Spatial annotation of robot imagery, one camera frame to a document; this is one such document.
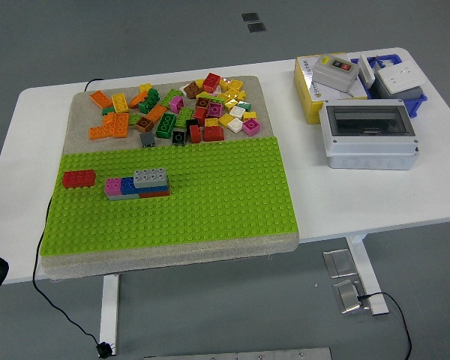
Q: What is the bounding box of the yellow cardboard box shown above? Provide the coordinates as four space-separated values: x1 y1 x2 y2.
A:
293 52 368 125

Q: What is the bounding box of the grey push-button switch box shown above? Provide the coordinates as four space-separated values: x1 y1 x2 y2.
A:
313 54 360 93

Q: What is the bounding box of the metal floor plate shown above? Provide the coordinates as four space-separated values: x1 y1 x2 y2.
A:
322 248 358 279
332 279 365 315

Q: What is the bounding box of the black plug and cord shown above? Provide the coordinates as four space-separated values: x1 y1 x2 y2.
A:
32 77 114 357

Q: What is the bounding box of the green studded baseplate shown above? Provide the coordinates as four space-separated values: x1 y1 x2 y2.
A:
39 136 300 258

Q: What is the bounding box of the white switch panel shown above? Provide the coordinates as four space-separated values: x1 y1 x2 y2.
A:
358 54 377 90

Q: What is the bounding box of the white wall socket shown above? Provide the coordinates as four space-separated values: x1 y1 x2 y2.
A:
376 63 427 95

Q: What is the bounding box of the blue plastic bin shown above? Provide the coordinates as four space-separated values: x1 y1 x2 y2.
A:
350 53 429 119

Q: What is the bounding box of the dark green toy brick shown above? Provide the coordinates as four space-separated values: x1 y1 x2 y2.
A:
137 88 161 115

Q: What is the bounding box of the grey plastic box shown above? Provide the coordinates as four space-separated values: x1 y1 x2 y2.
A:
370 61 425 104

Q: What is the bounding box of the black floor cable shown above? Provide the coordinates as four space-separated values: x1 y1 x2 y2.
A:
357 291 413 360

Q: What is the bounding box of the yellow long toy brick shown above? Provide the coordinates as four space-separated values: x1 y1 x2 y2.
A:
111 92 131 113

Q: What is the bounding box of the dark blue small brick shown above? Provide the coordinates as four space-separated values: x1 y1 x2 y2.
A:
120 176 139 195

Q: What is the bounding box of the blue long brick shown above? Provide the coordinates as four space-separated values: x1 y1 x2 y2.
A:
136 184 170 194

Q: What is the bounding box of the grey-brown mat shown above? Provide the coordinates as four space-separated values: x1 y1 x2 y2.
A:
40 76 301 281

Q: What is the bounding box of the white distribution box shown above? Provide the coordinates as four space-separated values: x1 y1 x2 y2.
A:
318 99 420 170

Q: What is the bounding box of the long metal floor strip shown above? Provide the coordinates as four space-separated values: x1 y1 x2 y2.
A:
144 346 333 360

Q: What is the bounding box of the orange long toy brick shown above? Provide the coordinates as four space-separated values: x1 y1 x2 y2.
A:
88 125 116 142
88 89 113 110
112 112 131 139

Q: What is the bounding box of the white table leg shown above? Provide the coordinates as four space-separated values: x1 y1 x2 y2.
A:
98 274 120 357
346 232 390 315

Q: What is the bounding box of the red long toy brick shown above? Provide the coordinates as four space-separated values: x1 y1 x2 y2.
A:
62 169 97 189

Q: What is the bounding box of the dark green long brick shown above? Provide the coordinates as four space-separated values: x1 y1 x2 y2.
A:
155 112 178 139

